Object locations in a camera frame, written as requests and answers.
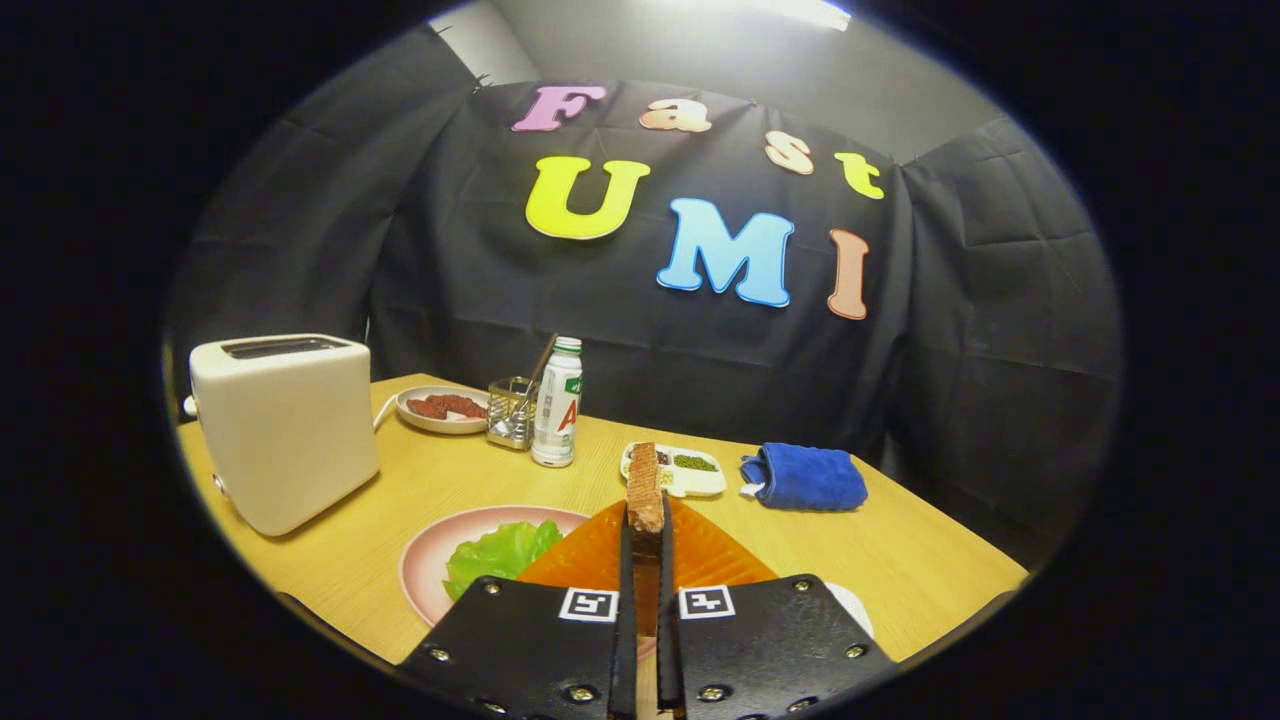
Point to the white bottle with green cap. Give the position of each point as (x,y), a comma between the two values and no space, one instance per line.
(556,420)

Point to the black backdrop cloth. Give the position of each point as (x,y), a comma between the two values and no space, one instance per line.
(650,350)

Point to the toasted bread slice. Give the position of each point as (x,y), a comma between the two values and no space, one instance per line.
(645,490)

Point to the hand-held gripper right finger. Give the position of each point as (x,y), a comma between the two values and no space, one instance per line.
(668,570)

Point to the small round white plate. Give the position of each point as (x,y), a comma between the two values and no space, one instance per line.
(440,425)

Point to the divided white dish with beans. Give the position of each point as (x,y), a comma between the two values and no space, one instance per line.
(700,480)

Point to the pink plate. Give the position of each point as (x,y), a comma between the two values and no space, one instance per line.
(425,570)

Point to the white rectangular plate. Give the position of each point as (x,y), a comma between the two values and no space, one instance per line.
(858,612)

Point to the red meat slices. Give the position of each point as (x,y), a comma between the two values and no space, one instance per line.
(445,406)

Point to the white toaster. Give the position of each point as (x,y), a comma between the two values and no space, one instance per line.
(285,440)

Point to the blue towel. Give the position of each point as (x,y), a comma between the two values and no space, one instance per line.
(805,478)

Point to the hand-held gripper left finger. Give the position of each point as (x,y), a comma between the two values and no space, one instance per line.
(625,580)

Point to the green lettuce leaf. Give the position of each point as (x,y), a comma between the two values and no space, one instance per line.
(500,555)

